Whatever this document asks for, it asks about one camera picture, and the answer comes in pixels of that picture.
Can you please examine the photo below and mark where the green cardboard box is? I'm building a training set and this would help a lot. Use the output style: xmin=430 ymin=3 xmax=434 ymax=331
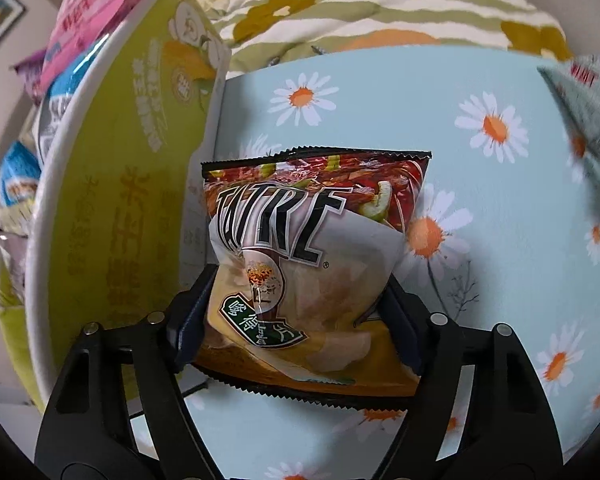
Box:
xmin=0 ymin=0 xmax=231 ymax=406

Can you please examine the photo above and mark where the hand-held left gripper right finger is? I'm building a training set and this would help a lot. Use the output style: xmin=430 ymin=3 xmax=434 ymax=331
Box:
xmin=380 ymin=285 xmax=566 ymax=480

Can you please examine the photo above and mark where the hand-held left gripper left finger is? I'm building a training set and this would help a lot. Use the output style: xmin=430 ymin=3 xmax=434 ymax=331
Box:
xmin=34 ymin=262 xmax=221 ymax=480

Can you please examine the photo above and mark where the blue yellow snack packet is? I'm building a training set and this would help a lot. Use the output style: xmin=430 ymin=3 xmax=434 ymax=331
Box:
xmin=0 ymin=140 xmax=43 ymax=236

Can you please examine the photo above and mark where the green striped blanket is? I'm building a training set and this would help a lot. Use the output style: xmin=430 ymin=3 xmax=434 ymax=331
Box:
xmin=180 ymin=0 xmax=576 ymax=81

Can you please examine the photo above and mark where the daisy print tablecloth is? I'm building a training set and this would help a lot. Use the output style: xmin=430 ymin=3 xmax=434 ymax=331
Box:
xmin=130 ymin=47 xmax=600 ymax=480

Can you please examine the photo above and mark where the purple snack packet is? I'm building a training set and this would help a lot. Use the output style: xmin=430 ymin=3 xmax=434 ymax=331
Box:
xmin=14 ymin=47 xmax=48 ymax=106

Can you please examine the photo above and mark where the brown chip packet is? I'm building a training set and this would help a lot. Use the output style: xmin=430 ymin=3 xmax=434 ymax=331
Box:
xmin=201 ymin=145 xmax=433 ymax=411

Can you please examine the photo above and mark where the pink snack packet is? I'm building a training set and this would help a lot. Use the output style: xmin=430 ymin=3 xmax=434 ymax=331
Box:
xmin=40 ymin=0 xmax=176 ymax=76

